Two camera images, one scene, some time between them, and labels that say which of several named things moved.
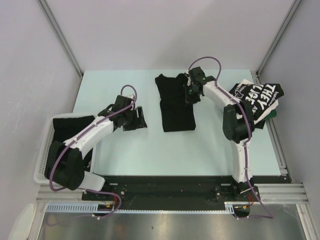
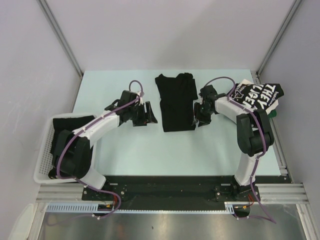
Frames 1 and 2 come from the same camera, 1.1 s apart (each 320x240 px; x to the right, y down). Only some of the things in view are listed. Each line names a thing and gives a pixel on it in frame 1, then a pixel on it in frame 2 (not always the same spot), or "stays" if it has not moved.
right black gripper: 189,99 → 203,120
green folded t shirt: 270,116 stays
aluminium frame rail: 280,193 stays
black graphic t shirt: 177,116 stays
